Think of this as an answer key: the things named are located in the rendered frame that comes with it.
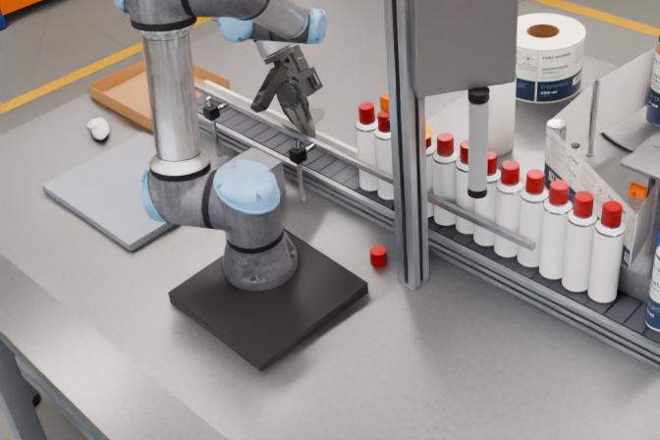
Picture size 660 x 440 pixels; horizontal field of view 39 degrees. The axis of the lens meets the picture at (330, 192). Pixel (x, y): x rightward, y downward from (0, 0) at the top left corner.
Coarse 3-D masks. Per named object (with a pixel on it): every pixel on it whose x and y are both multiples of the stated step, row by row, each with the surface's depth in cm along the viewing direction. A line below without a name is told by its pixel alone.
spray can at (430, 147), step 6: (426, 144) 182; (432, 144) 184; (426, 150) 183; (432, 150) 183; (426, 156) 183; (426, 162) 184; (432, 162) 184; (426, 168) 184; (432, 168) 185; (432, 174) 186; (432, 180) 187; (432, 186) 188; (432, 192) 189; (432, 204) 190; (432, 210) 191; (432, 216) 192
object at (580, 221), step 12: (588, 192) 161; (576, 204) 160; (588, 204) 159; (576, 216) 162; (588, 216) 161; (576, 228) 162; (588, 228) 161; (576, 240) 163; (588, 240) 163; (564, 252) 168; (576, 252) 165; (588, 252) 165; (564, 264) 169; (576, 264) 166; (588, 264) 167; (564, 276) 170; (576, 276) 168; (588, 276) 168; (564, 288) 171; (576, 288) 169
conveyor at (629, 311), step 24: (216, 120) 232; (240, 120) 231; (264, 144) 221; (288, 144) 220; (312, 168) 211; (336, 168) 210; (360, 192) 201; (456, 240) 186; (504, 264) 178; (552, 288) 172; (600, 312) 166; (624, 312) 165; (648, 336) 160
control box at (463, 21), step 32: (416, 0) 142; (448, 0) 143; (480, 0) 144; (512, 0) 145; (416, 32) 145; (448, 32) 146; (480, 32) 147; (512, 32) 148; (416, 64) 149; (448, 64) 150; (480, 64) 151; (512, 64) 152
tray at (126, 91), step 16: (192, 64) 260; (112, 80) 260; (128, 80) 263; (144, 80) 262; (208, 80) 258; (224, 80) 252; (96, 96) 254; (112, 96) 256; (128, 96) 255; (144, 96) 254; (128, 112) 244; (144, 112) 247
